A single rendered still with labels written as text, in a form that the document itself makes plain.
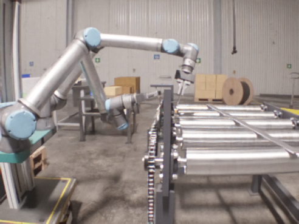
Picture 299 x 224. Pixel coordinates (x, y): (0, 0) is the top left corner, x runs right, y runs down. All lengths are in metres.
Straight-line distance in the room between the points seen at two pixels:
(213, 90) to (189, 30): 3.99
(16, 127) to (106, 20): 11.20
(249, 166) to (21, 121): 1.02
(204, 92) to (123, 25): 5.48
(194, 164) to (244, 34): 11.48
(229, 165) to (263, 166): 0.15
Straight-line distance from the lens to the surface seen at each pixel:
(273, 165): 1.00
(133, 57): 11.62
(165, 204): 1.00
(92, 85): 1.52
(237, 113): 1.84
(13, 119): 1.15
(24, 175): 1.91
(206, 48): 11.66
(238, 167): 0.94
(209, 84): 8.84
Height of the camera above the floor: 1.23
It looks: 11 degrees down
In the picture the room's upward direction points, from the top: straight up
